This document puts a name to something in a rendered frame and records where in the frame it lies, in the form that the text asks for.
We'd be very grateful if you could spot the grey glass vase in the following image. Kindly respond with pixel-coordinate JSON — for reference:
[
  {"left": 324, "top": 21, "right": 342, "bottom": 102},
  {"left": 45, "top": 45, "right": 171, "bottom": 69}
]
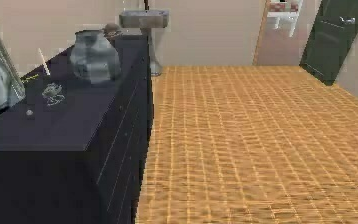
[{"left": 69, "top": 29, "right": 123, "bottom": 85}]

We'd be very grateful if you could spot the brown round object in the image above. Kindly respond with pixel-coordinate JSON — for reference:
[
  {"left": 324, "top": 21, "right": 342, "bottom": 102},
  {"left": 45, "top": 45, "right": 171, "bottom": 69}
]
[{"left": 102, "top": 23, "right": 123, "bottom": 40}]

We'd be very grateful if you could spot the dark chest of drawers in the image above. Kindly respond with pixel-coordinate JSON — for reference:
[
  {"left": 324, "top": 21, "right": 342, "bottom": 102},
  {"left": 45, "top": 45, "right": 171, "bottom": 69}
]
[{"left": 0, "top": 33, "right": 154, "bottom": 224}]

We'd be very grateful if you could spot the white thin stick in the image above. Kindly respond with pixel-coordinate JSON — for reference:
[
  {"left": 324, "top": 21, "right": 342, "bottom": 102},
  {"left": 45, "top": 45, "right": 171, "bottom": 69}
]
[{"left": 37, "top": 47, "right": 51, "bottom": 77}]

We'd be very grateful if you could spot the yellow thin pencil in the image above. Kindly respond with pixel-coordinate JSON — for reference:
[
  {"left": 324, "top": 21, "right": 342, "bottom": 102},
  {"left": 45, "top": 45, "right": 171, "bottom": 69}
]
[{"left": 20, "top": 73, "right": 41, "bottom": 84}]

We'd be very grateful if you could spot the dark green room door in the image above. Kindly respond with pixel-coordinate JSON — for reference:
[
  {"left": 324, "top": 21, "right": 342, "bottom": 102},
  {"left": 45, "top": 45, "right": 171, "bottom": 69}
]
[{"left": 299, "top": 0, "right": 358, "bottom": 87}]

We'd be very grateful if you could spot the pale green glass jar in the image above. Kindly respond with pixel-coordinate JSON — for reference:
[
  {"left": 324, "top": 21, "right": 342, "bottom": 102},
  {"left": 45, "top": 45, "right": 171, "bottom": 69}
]
[{"left": 0, "top": 14, "right": 27, "bottom": 122}]

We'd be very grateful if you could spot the grey pedestal sink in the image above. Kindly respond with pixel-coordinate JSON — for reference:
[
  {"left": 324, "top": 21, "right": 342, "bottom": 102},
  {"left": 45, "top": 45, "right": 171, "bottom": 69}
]
[{"left": 118, "top": 9, "right": 170, "bottom": 77}]

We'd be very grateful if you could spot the silver door handle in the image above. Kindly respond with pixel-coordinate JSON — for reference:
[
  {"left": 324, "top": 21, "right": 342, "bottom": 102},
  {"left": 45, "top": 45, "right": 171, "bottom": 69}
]
[{"left": 340, "top": 16, "right": 357, "bottom": 26}]

